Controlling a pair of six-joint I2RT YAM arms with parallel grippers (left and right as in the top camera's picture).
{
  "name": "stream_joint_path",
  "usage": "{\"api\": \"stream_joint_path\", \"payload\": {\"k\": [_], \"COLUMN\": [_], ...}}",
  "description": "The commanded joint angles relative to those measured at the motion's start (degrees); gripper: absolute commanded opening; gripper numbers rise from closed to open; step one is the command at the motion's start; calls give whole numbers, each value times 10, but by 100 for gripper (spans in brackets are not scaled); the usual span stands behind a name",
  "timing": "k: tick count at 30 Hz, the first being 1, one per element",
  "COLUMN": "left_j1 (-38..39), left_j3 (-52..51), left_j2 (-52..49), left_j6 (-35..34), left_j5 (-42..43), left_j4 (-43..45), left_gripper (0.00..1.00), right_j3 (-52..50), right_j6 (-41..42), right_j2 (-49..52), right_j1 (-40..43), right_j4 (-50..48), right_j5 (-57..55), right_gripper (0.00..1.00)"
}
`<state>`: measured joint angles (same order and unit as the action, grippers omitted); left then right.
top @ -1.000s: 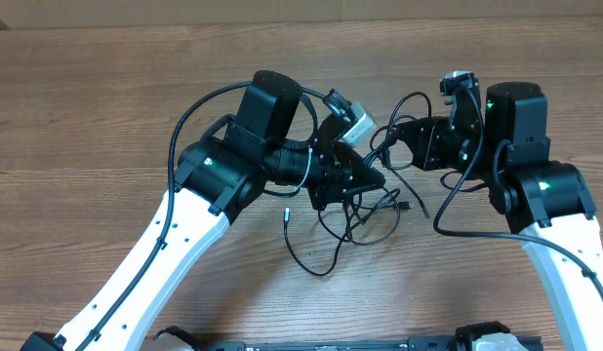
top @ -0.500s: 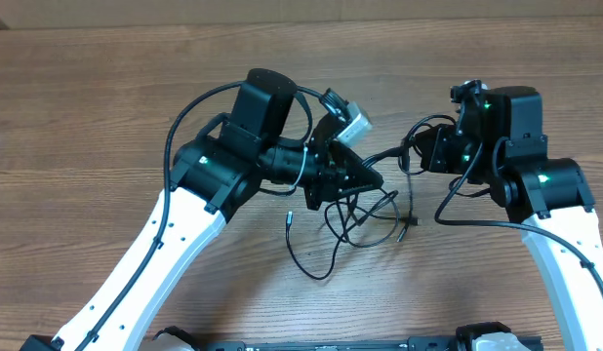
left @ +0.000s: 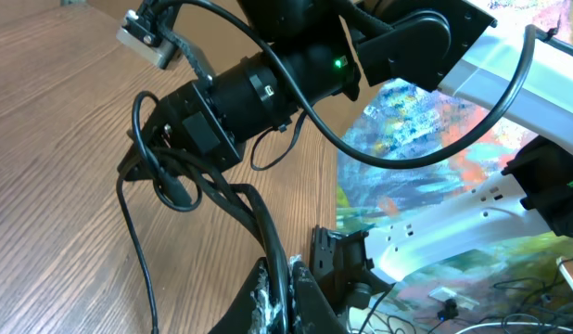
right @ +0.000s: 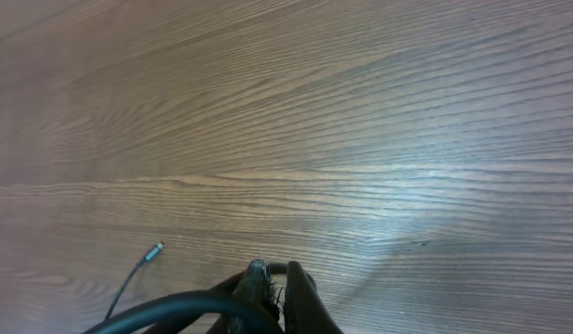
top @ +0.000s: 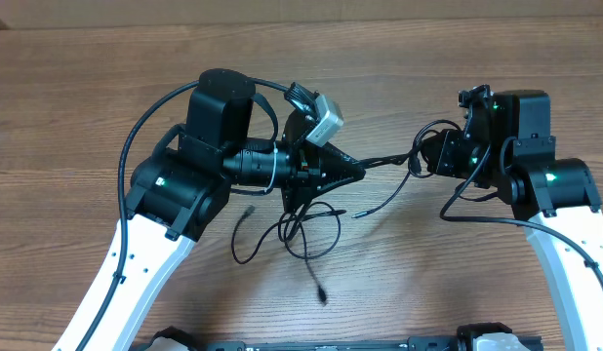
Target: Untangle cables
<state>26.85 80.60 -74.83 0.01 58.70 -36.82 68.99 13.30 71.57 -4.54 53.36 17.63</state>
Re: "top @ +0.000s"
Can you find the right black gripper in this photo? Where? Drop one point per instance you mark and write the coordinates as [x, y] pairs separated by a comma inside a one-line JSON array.
[[442, 159]]

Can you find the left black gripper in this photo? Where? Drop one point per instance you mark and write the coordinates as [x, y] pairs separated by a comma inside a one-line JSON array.
[[310, 175]]

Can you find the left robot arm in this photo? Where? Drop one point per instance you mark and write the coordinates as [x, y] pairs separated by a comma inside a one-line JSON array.
[[167, 202]]

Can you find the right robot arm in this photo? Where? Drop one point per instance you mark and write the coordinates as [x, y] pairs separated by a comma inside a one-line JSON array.
[[507, 143]]

